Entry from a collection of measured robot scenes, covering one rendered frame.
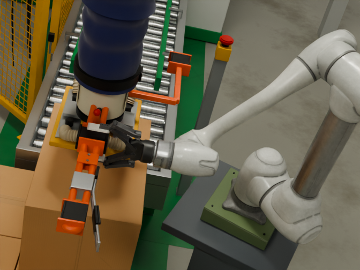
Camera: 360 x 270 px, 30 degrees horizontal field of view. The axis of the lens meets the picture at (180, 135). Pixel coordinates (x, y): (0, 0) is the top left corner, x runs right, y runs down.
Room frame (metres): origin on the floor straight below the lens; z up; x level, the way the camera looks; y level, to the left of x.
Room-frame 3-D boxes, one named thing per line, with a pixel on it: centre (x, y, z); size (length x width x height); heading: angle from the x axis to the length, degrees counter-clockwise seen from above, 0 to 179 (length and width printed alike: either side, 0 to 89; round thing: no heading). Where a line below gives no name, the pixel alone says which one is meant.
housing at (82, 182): (1.44, 0.24, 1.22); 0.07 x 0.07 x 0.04; 7
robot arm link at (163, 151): (1.67, 0.04, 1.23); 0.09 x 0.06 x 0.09; 8
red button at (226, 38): (2.89, -0.10, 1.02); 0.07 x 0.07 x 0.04
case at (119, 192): (1.89, 0.29, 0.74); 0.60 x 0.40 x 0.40; 8
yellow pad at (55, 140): (1.89, 0.39, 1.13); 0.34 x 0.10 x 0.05; 7
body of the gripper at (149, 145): (1.66, 0.11, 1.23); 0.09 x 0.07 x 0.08; 98
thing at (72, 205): (1.30, 0.23, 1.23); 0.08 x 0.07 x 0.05; 7
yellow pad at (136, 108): (1.91, 0.20, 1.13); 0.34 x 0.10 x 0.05; 7
